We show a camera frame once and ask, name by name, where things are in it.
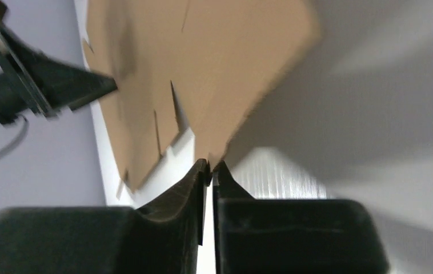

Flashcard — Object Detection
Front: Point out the brown cardboard box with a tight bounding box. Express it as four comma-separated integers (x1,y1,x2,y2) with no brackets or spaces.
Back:
83,1,320,191

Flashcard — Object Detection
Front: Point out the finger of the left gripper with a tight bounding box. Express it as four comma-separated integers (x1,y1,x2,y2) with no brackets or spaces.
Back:
19,51,117,117

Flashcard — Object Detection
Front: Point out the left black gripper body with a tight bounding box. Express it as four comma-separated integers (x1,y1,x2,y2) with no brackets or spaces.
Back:
0,23,50,125

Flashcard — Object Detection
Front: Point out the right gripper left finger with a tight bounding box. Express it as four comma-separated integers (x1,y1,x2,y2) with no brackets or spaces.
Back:
0,159,210,273

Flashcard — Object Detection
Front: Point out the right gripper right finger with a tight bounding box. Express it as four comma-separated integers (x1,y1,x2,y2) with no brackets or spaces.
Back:
213,162,390,273

